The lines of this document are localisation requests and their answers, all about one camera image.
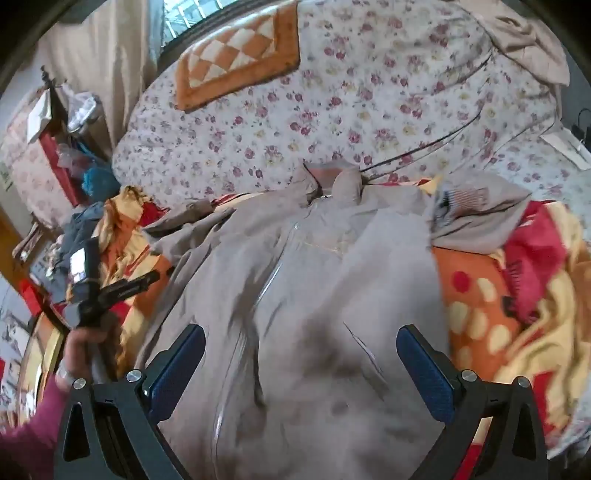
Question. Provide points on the white paper sheet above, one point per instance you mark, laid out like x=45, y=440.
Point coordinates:
x=565, y=147

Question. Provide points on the orange yellow printed blanket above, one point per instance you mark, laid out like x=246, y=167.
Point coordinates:
x=485, y=295

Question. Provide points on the blue plastic bag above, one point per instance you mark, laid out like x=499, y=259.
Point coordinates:
x=99, y=181

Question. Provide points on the blue grey garment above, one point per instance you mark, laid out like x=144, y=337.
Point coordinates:
x=83, y=226

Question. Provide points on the beige cloth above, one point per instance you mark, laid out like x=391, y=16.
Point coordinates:
x=526, y=41

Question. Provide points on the person's left forearm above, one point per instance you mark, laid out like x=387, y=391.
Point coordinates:
x=27, y=438

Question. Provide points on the window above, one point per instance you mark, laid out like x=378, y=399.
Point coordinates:
x=194, y=18

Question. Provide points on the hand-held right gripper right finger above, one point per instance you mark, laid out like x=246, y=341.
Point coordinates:
x=427, y=369

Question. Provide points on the black charger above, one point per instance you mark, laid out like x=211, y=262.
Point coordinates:
x=581, y=124

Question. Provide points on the silver foil bag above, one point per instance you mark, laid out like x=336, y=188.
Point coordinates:
x=83, y=113

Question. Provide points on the person's left hand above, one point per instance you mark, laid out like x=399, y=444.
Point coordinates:
x=85, y=346

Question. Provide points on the beige zip jacket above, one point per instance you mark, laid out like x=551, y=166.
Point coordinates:
x=300, y=300

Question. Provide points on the orange checkered plush blanket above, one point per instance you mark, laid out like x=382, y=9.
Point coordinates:
x=277, y=60

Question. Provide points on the red box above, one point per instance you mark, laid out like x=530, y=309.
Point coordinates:
x=60, y=170

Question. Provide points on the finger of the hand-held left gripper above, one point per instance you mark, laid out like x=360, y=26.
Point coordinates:
x=131, y=286

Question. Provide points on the floral quilt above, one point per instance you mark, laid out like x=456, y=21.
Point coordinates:
x=346, y=115

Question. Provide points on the beige curtain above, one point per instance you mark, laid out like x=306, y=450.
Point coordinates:
x=106, y=55

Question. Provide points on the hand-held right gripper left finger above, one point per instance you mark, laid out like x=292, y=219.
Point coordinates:
x=178, y=364

